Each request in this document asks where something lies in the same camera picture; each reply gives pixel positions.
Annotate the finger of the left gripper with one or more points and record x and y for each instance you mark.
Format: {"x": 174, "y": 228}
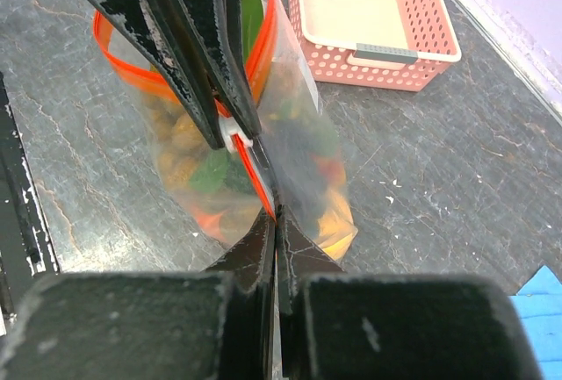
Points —
{"x": 213, "y": 27}
{"x": 153, "y": 30}

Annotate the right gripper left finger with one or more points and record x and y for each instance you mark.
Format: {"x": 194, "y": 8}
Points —
{"x": 247, "y": 335}

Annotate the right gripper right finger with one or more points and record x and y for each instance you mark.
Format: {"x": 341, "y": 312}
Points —
{"x": 297, "y": 257}

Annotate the yellow orange peach toy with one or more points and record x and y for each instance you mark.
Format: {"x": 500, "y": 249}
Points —
{"x": 337, "y": 229}

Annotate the clear zip top bag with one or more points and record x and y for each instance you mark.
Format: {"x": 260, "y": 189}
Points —
{"x": 279, "y": 160}

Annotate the small red fruits toy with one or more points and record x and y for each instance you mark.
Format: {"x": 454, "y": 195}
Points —
{"x": 332, "y": 169}

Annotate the orange persimmon toy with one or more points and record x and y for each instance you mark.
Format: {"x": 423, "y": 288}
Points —
{"x": 208, "y": 222}

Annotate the green longan bunch toy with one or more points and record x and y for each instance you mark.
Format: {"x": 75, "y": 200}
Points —
{"x": 196, "y": 175}

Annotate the pink plastic basket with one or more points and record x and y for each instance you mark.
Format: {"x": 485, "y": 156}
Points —
{"x": 387, "y": 44}

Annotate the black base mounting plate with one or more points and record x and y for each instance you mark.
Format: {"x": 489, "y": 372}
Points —
{"x": 27, "y": 251}

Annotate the blue cartoon cloth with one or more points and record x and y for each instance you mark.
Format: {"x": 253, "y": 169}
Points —
{"x": 538, "y": 304}

